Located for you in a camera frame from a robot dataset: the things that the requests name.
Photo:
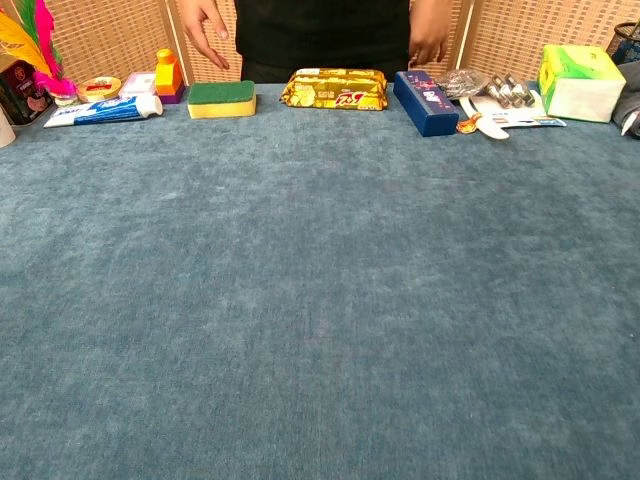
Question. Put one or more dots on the white plastic spoon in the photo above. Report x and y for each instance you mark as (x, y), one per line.
(482, 122)

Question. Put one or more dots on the dark tin with red label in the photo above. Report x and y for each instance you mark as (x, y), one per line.
(20, 95)

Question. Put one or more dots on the gold biscuit packet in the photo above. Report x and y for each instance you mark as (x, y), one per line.
(334, 90)

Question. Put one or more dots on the white cup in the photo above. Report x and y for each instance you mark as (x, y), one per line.
(6, 127)

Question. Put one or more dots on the white printed paper packet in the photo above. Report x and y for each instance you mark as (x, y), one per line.
(525, 116)

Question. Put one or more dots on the person's left hand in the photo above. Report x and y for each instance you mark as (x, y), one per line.
(430, 35)

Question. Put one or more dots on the person in black shirt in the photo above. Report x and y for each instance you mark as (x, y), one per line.
(220, 55)

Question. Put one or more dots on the woven rattan screen panel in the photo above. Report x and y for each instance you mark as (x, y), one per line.
(110, 35)
(525, 30)

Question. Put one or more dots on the person's black-clothed torso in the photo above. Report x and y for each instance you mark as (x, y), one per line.
(322, 30)

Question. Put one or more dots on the person's right hand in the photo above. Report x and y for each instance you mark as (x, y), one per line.
(200, 25)

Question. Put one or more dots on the green white tissue box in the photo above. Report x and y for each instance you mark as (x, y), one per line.
(580, 82)

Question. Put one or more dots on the small orange wrapped candy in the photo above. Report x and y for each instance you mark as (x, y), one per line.
(468, 125)

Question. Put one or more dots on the round tin with red label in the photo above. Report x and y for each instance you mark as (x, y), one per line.
(99, 89)

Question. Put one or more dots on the silver batteries pack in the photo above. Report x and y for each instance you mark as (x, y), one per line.
(507, 90)

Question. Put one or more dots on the blue velvet table cloth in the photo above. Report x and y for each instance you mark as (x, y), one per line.
(320, 300)

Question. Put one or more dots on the blue white toothpaste tube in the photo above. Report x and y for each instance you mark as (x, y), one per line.
(102, 110)

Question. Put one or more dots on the small pink white box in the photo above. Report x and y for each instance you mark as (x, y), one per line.
(138, 84)

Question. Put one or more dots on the silver foil blister pack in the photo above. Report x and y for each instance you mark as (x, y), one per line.
(460, 82)

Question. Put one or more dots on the green yellow sponge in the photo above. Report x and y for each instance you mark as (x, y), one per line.
(221, 99)

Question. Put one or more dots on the colourful feather shuttlecock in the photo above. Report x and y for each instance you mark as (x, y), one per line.
(35, 45)

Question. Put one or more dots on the orange yellow purple toy block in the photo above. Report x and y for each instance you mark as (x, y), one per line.
(169, 75)

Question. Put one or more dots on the dark blue rectangular box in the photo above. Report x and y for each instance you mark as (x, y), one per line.
(425, 102)

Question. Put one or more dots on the grey folded cloth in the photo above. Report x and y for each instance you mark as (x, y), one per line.
(629, 100)

